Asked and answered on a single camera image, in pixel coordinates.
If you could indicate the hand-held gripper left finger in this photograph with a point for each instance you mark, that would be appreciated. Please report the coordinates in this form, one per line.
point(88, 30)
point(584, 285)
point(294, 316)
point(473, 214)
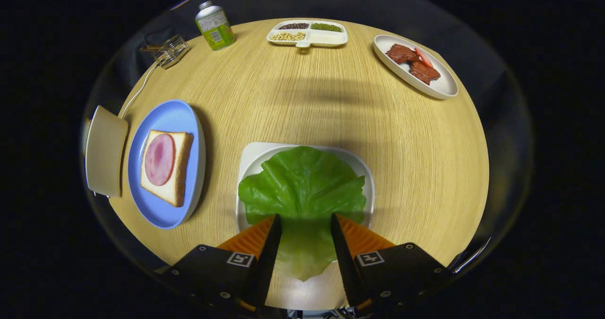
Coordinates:
point(264, 262)

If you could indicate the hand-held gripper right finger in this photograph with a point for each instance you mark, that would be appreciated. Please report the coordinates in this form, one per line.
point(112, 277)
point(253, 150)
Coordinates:
point(345, 262)

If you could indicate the green lettuce leaf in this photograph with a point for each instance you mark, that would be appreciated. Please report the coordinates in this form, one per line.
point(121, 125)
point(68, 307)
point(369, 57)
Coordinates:
point(302, 186)

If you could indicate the white square plate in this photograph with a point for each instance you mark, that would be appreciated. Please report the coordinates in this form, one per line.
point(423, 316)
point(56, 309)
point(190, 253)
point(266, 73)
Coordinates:
point(255, 156)

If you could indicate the blue plate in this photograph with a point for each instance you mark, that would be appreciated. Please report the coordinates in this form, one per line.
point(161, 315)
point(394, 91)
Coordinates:
point(163, 215)

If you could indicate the white bread slice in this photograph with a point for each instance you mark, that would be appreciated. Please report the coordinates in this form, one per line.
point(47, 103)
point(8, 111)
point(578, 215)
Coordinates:
point(160, 191)

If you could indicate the pink ham slice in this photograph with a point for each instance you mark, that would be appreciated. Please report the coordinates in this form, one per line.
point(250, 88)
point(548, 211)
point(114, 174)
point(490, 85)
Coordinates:
point(159, 159)

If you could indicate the white toaster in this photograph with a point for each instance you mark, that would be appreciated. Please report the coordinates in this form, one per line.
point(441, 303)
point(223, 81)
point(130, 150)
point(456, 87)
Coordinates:
point(106, 151)

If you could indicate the white oval plate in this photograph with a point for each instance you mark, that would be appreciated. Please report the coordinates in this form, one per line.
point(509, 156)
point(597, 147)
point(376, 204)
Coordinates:
point(439, 85)

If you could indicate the brown meat piece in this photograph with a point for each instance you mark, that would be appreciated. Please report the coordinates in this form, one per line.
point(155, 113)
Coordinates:
point(424, 72)
point(401, 53)

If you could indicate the pink sausage piece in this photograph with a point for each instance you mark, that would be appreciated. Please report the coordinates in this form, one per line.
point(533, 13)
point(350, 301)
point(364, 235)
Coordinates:
point(424, 57)

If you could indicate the white divided dish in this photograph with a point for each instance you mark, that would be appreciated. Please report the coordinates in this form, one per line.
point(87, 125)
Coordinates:
point(326, 37)

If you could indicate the pile of yellow soybeans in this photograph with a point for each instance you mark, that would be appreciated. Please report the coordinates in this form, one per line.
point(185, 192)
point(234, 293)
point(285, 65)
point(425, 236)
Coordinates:
point(288, 36)

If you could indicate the pile of green beans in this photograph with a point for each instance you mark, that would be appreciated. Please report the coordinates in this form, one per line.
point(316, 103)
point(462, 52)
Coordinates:
point(326, 27)

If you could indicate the pile of dark beans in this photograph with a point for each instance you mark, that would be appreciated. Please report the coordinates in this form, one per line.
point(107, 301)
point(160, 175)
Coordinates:
point(294, 26)

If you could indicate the green and silver bottle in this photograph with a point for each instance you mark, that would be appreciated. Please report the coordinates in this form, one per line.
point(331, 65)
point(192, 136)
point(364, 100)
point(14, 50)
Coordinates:
point(215, 28)

